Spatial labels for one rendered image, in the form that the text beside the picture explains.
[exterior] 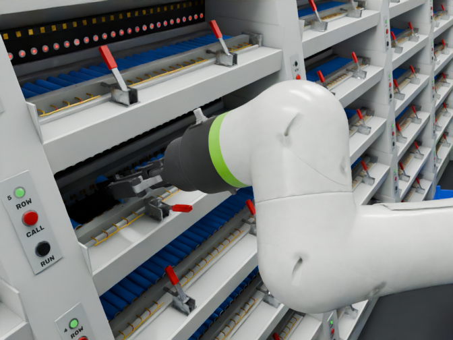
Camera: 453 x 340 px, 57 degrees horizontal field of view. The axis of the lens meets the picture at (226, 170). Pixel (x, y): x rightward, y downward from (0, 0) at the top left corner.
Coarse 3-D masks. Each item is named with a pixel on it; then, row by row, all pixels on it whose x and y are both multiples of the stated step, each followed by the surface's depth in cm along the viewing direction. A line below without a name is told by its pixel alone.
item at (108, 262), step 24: (192, 120) 97; (144, 144) 86; (96, 168) 77; (192, 192) 76; (96, 216) 69; (144, 216) 69; (192, 216) 74; (120, 240) 64; (144, 240) 65; (168, 240) 70; (96, 264) 59; (120, 264) 62; (96, 288) 59
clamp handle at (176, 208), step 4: (160, 200) 68; (156, 204) 68; (160, 204) 69; (164, 204) 68; (176, 204) 66; (180, 204) 66; (184, 204) 65; (160, 208) 68; (164, 208) 67; (168, 208) 67; (172, 208) 66; (176, 208) 65; (180, 208) 65; (184, 208) 64; (188, 208) 64; (192, 208) 65
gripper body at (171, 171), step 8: (176, 144) 53; (168, 152) 53; (176, 152) 52; (168, 160) 53; (176, 160) 52; (160, 168) 55; (168, 168) 53; (176, 168) 52; (152, 176) 55; (160, 176) 54; (168, 176) 53; (176, 176) 53; (184, 176) 52; (160, 184) 55; (176, 184) 54; (184, 184) 53
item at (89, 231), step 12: (156, 192) 72; (120, 204) 68; (132, 204) 68; (144, 204) 71; (108, 216) 65; (120, 216) 67; (84, 228) 62; (96, 228) 63; (108, 228) 65; (120, 228) 65; (84, 240) 62; (96, 240) 62
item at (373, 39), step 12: (384, 0) 146; (384, 12) 147; (360, 36) 151; (372, 36) 148; (384, 36) 148; (360, 48) 152; (372, 48) 150; (384, 48) 149; (384, 72) 151; (384, 84) 153; (360, 96) 160; (372, 96) 157; (384, 96) 154; (384, 132) 160; (372, 144) 165; (384, 144) 162; (396, 156) 170; (396, 168) 171; (384, 180) 168; (384, 192) 170
